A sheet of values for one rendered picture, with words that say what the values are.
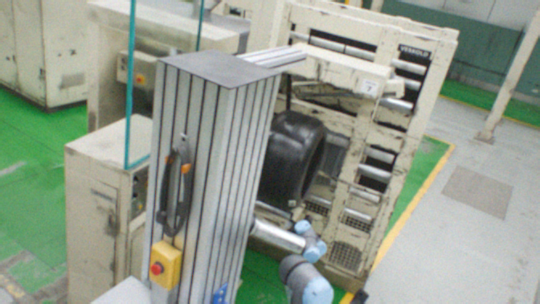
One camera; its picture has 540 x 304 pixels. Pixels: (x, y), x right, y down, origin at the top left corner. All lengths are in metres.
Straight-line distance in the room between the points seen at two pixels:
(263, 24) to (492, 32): 9.19
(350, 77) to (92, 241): 1.68
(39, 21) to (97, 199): 3.34
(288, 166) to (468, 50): 9.30
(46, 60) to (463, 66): 8.94
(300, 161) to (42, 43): 3.75
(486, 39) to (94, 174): 9.98
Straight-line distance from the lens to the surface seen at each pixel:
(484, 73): 11.39
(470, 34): 11.34
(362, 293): 1.92
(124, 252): 2.45
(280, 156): 2.37
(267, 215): 2.67
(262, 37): 2.43
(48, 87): 5.63
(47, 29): 5.44
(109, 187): 2.28
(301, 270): 1.60
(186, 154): 1.22
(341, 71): 2.59
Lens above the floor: 2.39
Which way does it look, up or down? 26 degrees down
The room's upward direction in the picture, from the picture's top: 12 degrees clockwise
